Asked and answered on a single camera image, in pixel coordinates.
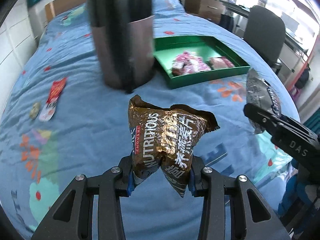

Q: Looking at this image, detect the dark grey office chair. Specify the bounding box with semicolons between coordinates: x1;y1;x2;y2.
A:
243;5;286;74

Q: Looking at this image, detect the pink cartoon snack packet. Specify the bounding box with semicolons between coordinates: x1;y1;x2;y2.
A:
171;51;212;76

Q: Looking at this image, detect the blue patterned duvet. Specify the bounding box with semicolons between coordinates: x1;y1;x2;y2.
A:
1;0;299;239

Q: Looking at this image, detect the wooden drawer cabinet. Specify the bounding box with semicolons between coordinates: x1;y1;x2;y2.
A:
184;0;225;24

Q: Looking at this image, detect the glass desk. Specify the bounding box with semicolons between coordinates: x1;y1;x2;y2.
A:
209;0;308;55

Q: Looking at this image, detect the pale pink striped packet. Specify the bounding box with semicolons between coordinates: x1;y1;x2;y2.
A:
209;56;235;69

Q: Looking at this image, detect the green shallow tray box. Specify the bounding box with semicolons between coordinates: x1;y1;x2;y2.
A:
154;36;249;88

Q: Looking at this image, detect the small gold wrapped candy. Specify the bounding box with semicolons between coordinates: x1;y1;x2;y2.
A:
29;102;41;120

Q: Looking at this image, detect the silver blue snack wrapper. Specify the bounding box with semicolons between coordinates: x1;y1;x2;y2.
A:
244;68;281;136

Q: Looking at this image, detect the black and steel kettle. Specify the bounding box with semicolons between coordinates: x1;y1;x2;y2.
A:
86;0;154;93

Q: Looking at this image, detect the dark blue hanging bag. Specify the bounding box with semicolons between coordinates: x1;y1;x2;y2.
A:
219;14;234;33

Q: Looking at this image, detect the red and white snack sachet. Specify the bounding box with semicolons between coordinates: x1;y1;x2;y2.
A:
39;77;67;122

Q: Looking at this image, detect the brown gold oatmeal packet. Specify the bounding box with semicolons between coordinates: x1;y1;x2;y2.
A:
128;95;220;197

